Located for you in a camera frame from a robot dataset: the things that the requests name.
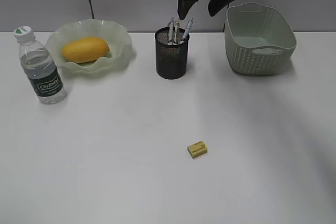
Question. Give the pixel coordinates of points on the frosted green wavy plate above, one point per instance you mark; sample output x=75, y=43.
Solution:
x=119, y=57

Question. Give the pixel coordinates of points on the clear plastic water bottle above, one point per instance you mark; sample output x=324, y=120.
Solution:
x=39, y=67

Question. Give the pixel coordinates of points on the yellow mango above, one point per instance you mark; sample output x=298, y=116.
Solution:
x=85, y=50

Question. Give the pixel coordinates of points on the black mesh pen holder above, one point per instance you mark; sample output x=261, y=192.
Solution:
x=171, y=60

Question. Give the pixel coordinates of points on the green beige ballpoint pen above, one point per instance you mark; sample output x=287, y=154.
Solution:
x=170, y=32

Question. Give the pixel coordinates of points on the yellow eraser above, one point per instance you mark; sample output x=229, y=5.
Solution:
x=197, y=149

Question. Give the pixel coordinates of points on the white grey ballpoint pen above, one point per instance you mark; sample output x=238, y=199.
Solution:
x=176, y=31

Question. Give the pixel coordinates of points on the green woven plastic basket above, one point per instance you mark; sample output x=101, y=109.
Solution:
x=258, y=39

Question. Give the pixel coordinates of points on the blue grey ballpoint pen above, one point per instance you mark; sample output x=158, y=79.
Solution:
x=187, y=30

